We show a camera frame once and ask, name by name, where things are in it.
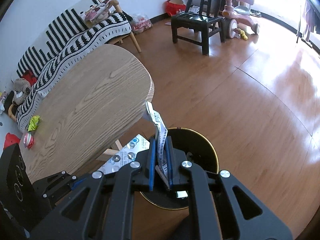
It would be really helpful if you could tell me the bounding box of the yellow toy on floor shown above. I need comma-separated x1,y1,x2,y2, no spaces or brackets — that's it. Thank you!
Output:
234,28,248,41

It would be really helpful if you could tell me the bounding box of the patterned cushion on sofa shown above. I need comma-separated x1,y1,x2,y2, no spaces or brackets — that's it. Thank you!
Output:
80,0,111,25

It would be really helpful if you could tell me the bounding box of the green snack wrapper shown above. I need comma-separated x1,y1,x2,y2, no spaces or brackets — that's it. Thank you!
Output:
28,115,40,132

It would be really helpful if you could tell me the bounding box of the plastic bag on floor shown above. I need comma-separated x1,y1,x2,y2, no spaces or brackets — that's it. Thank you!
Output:
130,14,152,34

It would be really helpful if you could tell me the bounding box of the red bag by wall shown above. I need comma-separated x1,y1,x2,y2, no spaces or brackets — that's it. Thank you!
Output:
164,0,186,17

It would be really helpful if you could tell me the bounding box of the red plastic stool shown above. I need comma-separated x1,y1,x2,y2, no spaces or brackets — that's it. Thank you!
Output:
3,133,21,149

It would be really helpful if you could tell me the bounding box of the black white striped sofa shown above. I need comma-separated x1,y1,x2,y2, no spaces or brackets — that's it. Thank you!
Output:
16,0,132,132

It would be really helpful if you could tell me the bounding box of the brown plush toy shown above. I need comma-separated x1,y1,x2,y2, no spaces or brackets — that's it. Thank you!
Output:
12,78,31,106

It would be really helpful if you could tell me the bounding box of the pink striped round toy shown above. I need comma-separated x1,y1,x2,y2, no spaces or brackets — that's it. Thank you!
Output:
23,132,34,149

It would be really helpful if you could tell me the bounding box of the black wooden chair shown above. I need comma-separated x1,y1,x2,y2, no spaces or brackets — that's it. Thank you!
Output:
171,0,226,55

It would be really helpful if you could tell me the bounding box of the white blue paper strip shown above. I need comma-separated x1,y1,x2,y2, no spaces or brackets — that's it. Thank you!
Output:
144,101,168,180

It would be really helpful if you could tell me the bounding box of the black gold trash bin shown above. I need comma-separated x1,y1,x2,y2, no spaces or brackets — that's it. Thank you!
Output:
141,127,219,211

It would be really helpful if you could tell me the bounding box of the pink kids tricycle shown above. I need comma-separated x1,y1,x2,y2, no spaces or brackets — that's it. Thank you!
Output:
222,0,259,38

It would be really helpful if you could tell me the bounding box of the red cushion on sofa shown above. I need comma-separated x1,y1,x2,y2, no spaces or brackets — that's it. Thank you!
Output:
22,70,37,87

